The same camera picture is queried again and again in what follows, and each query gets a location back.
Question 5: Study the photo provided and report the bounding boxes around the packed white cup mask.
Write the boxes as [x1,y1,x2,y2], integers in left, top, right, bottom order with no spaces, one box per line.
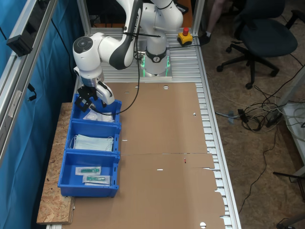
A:
[97,111,115,123]
[83,111,99,121]

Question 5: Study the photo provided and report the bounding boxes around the blue plastic bin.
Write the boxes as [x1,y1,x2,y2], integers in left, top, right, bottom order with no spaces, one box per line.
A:
[57,149,120,198]
[71,93,122,125]
[64,119,122,156]

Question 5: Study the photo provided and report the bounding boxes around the light blue surgical mask stack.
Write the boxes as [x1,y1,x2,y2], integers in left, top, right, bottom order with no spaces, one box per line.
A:
[69,134,114,152]

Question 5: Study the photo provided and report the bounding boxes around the brown cardboard sheet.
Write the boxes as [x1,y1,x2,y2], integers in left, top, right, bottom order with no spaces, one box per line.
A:
[79,82,212,156]
[71,152,226,229]

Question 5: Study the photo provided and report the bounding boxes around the green item in clear packet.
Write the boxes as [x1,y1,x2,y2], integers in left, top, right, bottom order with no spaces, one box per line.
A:
[75,166,102,177]
[82,175,112,187]

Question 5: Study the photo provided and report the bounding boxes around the yellow emergency stop button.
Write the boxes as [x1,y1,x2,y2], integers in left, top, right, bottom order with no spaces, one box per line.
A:
[177,27,193,47]

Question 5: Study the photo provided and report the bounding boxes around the OSB wooden board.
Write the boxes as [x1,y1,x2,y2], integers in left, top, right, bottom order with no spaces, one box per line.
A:
[36,102,76,225]

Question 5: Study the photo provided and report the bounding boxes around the grey tape strip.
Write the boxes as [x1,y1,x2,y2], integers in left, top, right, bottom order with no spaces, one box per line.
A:
[226,110,236,125]

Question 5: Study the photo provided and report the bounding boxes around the person's leg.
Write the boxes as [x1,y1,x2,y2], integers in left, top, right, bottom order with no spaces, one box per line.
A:
[198,0,227,46]

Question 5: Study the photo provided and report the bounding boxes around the black floor power adaptor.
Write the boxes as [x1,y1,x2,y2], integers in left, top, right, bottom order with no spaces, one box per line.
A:
[237,108,250,124]

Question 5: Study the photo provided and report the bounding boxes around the black floor power strip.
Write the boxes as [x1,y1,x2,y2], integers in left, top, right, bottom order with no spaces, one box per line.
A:
[265,111,284,128]

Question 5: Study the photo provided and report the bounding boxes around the dark office chair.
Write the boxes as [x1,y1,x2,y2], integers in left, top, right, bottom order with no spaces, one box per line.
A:
[215,0,298,90]

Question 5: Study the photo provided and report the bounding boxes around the white desk leg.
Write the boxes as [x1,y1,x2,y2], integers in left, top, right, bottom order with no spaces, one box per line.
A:
[276,66,305,108]

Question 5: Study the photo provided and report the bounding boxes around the white desk edge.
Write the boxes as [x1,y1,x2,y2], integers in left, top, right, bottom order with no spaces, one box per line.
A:
[282,102,305,167]

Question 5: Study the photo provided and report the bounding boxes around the black stand foot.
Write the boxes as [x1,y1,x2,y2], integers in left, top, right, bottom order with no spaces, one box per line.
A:
[273,171,305,184]

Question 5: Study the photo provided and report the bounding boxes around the black floor object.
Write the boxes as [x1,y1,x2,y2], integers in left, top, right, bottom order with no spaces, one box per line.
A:
[275,217,291,229]

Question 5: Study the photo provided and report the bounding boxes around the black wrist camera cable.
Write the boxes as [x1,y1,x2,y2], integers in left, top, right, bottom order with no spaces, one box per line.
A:
[89,23,143,116]

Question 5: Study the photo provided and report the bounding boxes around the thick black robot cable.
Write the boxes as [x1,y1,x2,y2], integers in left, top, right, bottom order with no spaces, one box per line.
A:
[133,49,146,61]

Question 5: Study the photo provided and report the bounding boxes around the black cable on curtain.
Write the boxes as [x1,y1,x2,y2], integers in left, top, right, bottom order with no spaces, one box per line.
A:
[49,18,75,81]

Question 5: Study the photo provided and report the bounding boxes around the hanging black cable connector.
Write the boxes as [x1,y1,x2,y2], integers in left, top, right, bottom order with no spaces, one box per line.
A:
[26,83,37,102]

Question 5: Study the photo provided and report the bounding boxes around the aluminium frame post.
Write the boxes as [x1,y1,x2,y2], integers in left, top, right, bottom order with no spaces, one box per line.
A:
[75,0,92,39]
[191,0,201,36]

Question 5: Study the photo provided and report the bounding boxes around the black emergency stop cable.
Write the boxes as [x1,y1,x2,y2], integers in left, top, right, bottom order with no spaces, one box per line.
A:
[166,35,205,51]

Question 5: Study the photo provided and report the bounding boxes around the long aluminium frame beam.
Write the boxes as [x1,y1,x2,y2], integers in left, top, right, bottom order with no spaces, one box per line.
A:
[0,0,59,167]

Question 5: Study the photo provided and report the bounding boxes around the long black floor cable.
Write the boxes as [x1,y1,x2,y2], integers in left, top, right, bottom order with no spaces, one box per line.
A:
[237,126,280,215]

